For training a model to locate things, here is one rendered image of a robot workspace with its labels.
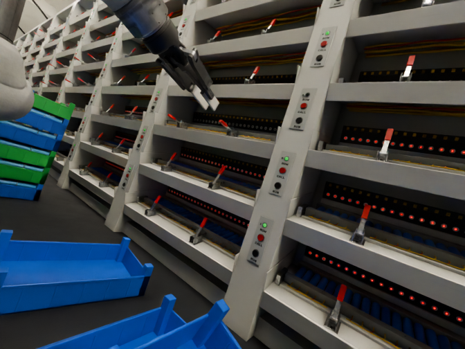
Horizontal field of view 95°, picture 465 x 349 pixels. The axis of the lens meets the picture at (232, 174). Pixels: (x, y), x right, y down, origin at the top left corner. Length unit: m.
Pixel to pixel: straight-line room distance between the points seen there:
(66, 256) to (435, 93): 0.99
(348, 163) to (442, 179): 0.16
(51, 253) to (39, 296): 0.20
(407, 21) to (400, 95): 0.19
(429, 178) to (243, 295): 0.49
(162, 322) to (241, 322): 0.21
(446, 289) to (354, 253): 0.14
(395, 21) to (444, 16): 0.09
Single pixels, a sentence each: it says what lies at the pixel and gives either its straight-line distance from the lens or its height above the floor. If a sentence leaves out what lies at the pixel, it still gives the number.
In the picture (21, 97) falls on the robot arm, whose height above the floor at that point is 0.39.
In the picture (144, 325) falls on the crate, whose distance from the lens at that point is 0.56.
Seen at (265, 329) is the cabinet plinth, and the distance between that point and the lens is 0.68.
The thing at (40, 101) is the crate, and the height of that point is 0.43.
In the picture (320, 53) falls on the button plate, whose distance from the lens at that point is 0.73.
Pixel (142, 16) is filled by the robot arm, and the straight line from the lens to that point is 0.51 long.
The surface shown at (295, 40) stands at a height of 0.85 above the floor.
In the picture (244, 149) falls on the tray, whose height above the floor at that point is 0.47.
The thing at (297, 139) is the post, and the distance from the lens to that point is 0.61.
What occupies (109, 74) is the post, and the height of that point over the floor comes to 0.79.
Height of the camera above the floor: 0.35
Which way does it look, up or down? 4 degrees up
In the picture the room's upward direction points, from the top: 19 degrees clockwise
